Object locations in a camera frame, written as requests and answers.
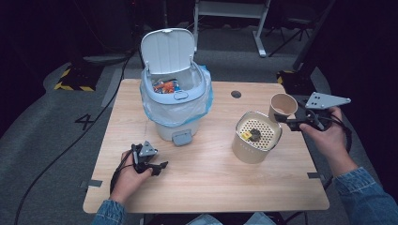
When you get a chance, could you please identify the beige bucket with strainer lid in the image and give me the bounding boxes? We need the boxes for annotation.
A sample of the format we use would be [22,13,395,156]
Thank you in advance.
[231,110,283,165]

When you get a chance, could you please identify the white desk frame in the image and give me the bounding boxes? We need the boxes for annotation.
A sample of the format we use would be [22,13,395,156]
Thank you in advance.
[192,0,272,58]

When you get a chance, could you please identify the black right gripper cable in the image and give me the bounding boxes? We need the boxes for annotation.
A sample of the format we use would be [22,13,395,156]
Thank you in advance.
[327,112,354,155]

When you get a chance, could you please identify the dark tea dregs lump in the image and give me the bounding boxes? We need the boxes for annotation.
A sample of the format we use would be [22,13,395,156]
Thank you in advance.
[249,127,263,143]

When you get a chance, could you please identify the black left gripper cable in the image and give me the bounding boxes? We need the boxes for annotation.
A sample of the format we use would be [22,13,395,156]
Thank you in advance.
[109,152,136,195]

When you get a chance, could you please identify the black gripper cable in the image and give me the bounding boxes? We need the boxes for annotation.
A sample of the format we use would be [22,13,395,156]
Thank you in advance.
[327,112,354,155]
[109,152,136,195]

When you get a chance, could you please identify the black folding stand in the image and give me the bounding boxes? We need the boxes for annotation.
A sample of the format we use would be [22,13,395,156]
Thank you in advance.
[265,13,318,58]

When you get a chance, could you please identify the blue plastic bin liner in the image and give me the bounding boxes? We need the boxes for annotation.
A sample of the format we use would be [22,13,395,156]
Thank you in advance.
[139,64,215,128]

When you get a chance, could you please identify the black yellow striped stand base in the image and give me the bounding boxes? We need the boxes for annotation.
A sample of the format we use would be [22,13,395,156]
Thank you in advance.
[276,68,317,96]
[54,62,102,93]

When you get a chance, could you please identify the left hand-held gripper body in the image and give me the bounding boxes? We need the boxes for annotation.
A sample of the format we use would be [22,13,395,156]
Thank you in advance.
[130,141,159,174]

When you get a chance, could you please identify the brown paper cup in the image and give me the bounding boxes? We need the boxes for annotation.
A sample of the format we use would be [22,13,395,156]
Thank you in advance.
[268,92,299,124]

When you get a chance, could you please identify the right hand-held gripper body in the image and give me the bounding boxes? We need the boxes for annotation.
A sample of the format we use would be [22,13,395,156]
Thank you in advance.
[285,92,352,132]

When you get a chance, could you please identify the person's legs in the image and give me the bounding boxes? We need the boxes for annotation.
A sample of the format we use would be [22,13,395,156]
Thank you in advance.
[184,211,278,225]

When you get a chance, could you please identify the grey tape piece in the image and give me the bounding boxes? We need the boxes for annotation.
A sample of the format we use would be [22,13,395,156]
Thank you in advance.
[80,179,103,189]

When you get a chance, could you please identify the black floor cable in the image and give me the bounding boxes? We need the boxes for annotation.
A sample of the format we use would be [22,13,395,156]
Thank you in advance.
[12,51,134,225]

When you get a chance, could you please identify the orange snack packet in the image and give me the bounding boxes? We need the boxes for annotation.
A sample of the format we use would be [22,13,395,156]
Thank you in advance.
[152,79,181,95]

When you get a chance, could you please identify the person's left hand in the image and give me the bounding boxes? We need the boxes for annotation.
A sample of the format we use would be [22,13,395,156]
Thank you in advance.
[109,149,155,204]

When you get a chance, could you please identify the person's right hand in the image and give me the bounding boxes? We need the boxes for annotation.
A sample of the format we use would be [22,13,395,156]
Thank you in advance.
[298,106,358,178]

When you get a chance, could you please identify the white pedal trash bin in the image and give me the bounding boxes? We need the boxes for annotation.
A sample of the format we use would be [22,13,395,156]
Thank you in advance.
[139,27,214,147]

